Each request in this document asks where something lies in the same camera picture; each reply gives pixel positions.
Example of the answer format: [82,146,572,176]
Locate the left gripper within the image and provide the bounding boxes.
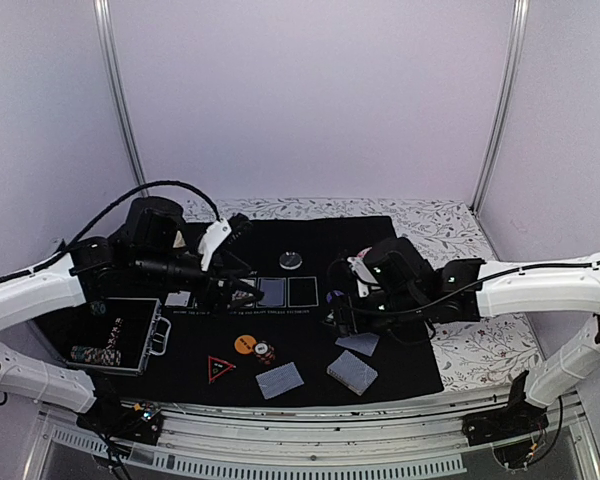
[134,249,265,316]

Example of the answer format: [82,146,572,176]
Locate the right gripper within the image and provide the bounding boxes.
[316,290,425,339]

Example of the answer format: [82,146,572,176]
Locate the purple small blind button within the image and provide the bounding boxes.
[326,290,343,304]

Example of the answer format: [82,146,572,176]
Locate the face up community card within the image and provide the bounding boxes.
[165,291,190,307]

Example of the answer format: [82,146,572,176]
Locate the dealt cards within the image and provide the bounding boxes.
[255,362,304,400]
[335,333,380,357]

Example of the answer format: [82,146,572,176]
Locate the blue playing card deck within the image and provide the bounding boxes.
[327,351,378,396]

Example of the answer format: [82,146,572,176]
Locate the black round dealer button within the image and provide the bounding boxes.
[279,251,303,270]

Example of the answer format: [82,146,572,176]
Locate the face down burn card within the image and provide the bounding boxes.
[258,278,286,308]

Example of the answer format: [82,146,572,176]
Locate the orange big blind button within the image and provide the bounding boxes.
[234,334,257,355]

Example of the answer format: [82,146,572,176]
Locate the triangular all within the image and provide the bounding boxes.
[207,355,236,384]

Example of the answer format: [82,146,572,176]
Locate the red black chip stack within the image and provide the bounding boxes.
[253,341,276,365]

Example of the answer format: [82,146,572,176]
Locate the queen face card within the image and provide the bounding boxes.
[229,290,255,309]

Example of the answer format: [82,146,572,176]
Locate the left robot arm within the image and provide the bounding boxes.
[0,197,263,434]

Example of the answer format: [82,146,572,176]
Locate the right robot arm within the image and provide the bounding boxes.
[326,238,600,436]

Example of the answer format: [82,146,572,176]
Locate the cream ceramic mug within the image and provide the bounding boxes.
[173,231,186,249]

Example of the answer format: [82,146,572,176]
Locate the upper poker chip row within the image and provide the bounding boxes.
[90,301,107,316]

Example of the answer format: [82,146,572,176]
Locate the poker chip row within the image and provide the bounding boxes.
[90,301,107,316]
[70,345,122,367]

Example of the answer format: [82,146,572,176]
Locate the aluminium poker chip case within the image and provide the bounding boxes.
[46,297,171,376]

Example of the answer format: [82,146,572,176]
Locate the floral patterned tablecloth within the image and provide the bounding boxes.
[216,198,542,392]

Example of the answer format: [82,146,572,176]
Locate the black poker felt mat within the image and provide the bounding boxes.
[29,215,444,408]

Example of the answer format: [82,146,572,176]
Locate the lower poker chip row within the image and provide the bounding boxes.
[70,345,122,367]

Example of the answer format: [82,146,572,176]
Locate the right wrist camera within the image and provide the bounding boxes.
[346,256,380,298]

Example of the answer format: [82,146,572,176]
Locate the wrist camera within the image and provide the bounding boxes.
[197,213,251,272]
[346,256,380,298]

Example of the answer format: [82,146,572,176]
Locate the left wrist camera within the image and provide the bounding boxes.
[197,213,251,272]

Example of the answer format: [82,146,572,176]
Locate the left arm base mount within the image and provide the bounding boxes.
[76,397,164,446]

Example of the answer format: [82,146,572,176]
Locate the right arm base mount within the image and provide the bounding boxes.
[461,380,548,470]

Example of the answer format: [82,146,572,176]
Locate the left aluminium frame post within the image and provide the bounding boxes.
[93,0,146,186]

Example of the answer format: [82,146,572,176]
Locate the aluminium frame post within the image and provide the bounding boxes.
[93,0,146,186]
[470,0,530,217]

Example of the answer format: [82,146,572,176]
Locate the right aluminium frame post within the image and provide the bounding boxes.
[470,0,530,217]

